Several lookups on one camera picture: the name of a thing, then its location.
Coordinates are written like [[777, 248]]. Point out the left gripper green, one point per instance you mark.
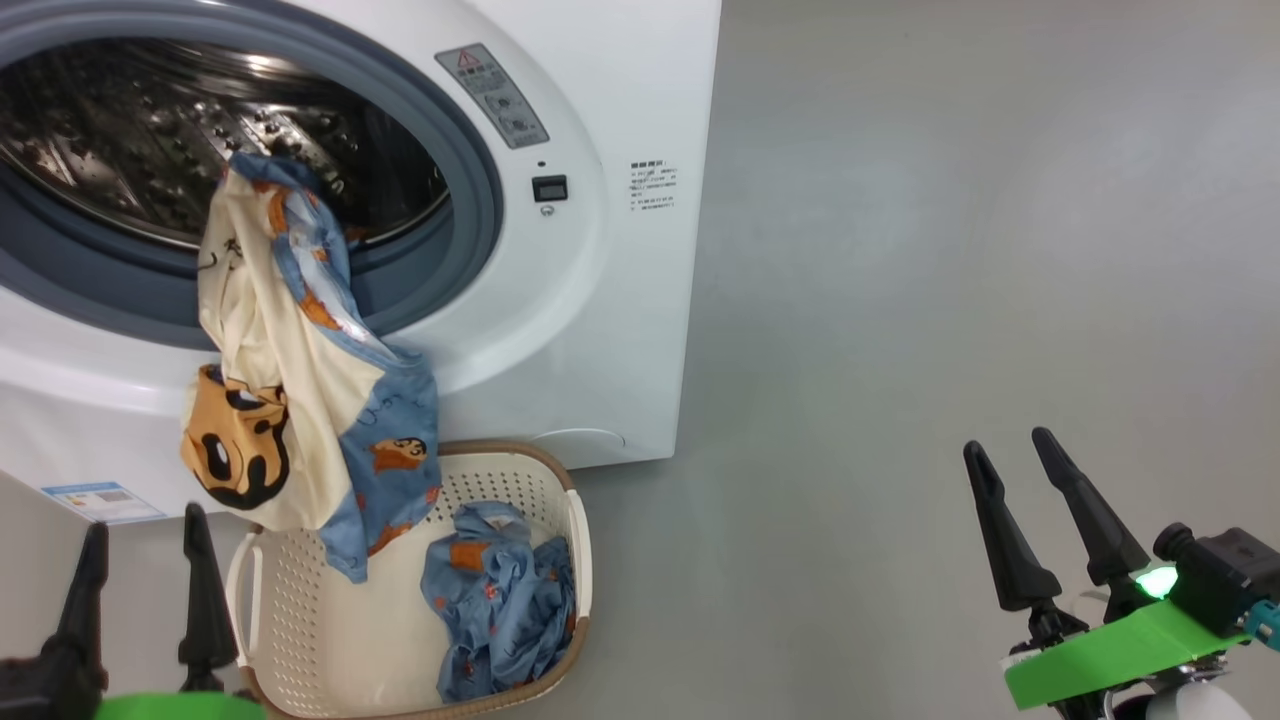
[[180, 708]]

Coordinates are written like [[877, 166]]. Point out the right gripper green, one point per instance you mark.
[[1110, 655]]

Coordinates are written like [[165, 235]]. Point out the blue cream pajama top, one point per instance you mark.
[[300, 400]]

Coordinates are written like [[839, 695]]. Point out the blue orange-print pajama pants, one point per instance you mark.
[[500, 610]]

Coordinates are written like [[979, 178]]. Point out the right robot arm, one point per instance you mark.
[[1195, 705]]

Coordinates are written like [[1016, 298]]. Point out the white front-load washing machine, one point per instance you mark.
[[620, 330]]

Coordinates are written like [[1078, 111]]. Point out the stainless steel washing machine drum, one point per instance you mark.
[[120, 130]]

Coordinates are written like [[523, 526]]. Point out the black door lock latch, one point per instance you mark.
[[549, 189]]

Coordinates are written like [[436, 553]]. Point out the blue energy label sticker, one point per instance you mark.
[[100, 502]]

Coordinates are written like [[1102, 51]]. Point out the cream perforated laundry basket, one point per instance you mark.
[[330, 640]]

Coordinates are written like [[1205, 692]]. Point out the round white filter cover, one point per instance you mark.
[[580, 445]]

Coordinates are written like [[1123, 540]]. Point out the grey warning sticker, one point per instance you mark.
[[492, 95]]

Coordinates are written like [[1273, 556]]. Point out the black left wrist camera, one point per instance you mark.
[[45, 690]]

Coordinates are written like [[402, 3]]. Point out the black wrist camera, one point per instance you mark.
[[45, 690], [1220, 575]]

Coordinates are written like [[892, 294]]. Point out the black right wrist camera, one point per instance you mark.
[[1220, 575]]

